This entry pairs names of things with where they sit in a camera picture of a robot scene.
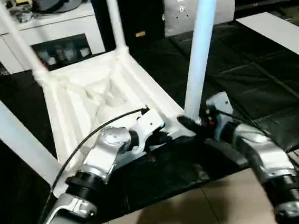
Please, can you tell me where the white plastic table top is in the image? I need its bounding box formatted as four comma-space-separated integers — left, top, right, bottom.
31, 40, 207, 199

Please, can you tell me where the grey cushion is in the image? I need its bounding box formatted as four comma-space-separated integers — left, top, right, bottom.
161, 0, 238, 37

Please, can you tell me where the white sideboard with glass doors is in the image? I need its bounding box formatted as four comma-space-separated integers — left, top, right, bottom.
0, 0, 107, 75

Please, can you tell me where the grey helmet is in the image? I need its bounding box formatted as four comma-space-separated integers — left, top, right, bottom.
32, 0, 90, 16

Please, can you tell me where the dark clutter pile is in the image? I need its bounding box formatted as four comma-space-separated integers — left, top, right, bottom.
9, 5, 36, 25

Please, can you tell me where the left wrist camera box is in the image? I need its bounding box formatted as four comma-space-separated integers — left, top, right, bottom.
128, 109, 167, 157

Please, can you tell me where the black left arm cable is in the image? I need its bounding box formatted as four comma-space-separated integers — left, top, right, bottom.
27, 105, 161, 224

